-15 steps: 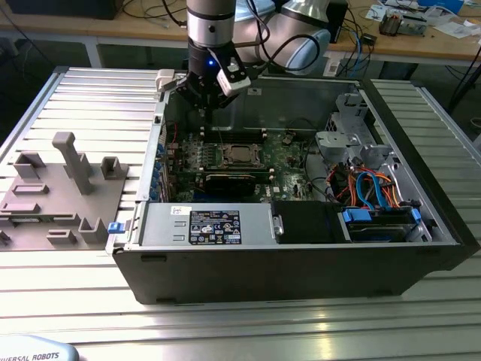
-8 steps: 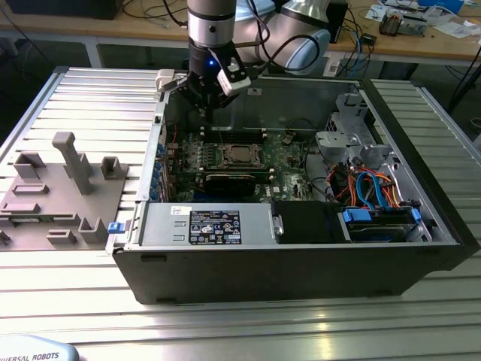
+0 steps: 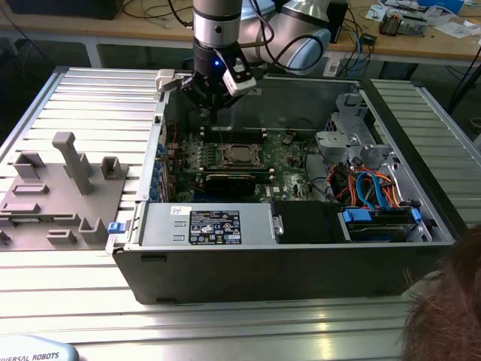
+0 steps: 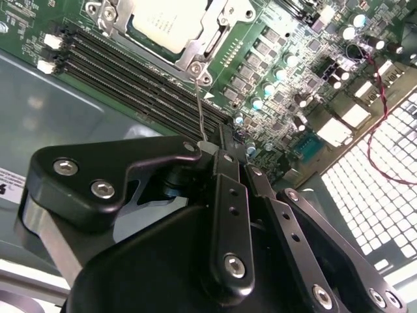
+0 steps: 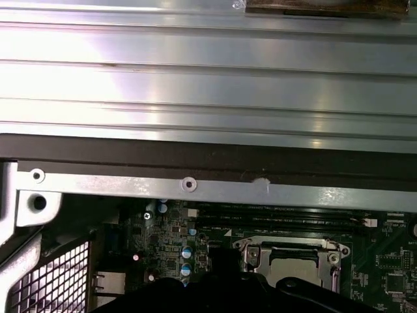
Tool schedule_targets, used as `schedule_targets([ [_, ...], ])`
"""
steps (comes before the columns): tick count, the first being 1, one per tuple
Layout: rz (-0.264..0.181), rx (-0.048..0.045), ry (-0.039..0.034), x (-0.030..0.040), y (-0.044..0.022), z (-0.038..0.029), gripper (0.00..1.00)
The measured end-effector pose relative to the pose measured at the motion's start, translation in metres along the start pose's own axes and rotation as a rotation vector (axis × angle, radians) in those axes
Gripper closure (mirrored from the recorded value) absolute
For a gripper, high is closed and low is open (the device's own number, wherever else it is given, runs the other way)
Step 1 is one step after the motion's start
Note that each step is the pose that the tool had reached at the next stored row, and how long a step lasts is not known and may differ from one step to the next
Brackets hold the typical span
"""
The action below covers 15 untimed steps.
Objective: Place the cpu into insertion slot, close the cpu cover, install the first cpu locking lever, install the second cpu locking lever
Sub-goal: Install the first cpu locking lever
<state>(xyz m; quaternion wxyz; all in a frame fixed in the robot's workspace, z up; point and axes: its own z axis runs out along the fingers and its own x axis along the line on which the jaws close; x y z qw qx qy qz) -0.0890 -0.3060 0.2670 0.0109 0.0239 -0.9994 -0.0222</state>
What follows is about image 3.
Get grey parts rack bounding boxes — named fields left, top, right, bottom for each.
left=0, top=131, right=131, bottom=252

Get brown-haired person's head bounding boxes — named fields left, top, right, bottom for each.
left=398, top=225, right=481, bottom=361

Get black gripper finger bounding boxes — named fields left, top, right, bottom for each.
left=179, top=74, right=219, bottom=124
left=216, top=93, right=242, bottom=124

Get CPU socket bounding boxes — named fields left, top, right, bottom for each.
left=218, top=141, right=266, bottom=170

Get black graphics card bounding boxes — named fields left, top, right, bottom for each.
left=171, top=167, right=274, bottom=197

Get blue cardboard box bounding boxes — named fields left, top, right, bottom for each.
left=419, top=0, right=464, bottom=13

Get white paper sheets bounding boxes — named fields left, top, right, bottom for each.
left=431, top=20, right=481, bottom=38

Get grey metal drive cage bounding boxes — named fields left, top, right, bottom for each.
left=314, top=92, right=395, bottom=166

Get blue network cable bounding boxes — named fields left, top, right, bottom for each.
left=352, top=29, right=368, bottom=72

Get black looped wire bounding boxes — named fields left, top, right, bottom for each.
left=303, top=142, right=334, bottom=202

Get green motherboard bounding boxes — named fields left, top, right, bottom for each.
left=165, top=129, right=328, bottom=204

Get black drive bay box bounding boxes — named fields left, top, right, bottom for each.
left=271, top=200, right=343, bottom=244

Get wooden desk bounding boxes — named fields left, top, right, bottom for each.
left=0, top=0, right=481, bottom=61

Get black arched wire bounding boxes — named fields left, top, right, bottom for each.
left=286, top=117, right=321, bottom=133

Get black equipment case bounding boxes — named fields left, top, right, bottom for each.
left=7, top=0, right=123, bottom=20

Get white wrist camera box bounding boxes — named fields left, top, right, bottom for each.
left=222, top=56, right=258, bottom=96

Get red wire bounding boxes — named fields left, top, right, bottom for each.
left=165, top=119, right=180, bottom=147

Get black upright device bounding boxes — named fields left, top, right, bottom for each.
left=327, top=0, right=349, bottom=43

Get pale grey case handle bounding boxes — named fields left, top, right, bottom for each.
left=155, top=69, right=177, bottom=93

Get metal electronic device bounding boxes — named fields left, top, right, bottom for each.
left=378, top=11, right=428, bottom=38

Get blue flat data wire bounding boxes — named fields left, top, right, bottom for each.
left=355, top=171, right=390, bottom=210

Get grey power supply unit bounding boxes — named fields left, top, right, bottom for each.
left=138, top=202, right=278, bottom=248

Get orange wire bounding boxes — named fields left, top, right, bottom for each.
left=330, top=167, right=401, bottom=210

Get metal socket cover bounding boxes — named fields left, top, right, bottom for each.
left=220, top=143, right=263, bottom=169

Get pale blue teach pendant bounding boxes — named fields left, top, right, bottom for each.
left=0, top=333, right=80, bottom=361

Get blue disk carrier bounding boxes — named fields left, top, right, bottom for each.
left=337, top=207, right=422, bottom=244

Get black PC case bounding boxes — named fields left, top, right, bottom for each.
left=105, top=69, right=480, bottom=305

